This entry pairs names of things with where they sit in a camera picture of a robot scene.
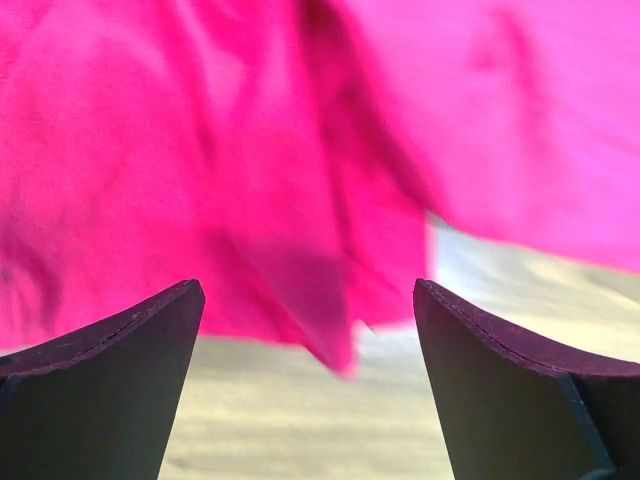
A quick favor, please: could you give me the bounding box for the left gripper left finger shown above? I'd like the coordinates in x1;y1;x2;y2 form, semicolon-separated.
1;280;205;479

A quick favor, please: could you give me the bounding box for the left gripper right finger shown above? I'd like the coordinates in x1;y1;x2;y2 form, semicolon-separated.
413;280;639;480

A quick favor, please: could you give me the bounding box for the pink red t shirt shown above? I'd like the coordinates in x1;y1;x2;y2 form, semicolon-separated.
1;1;639;375

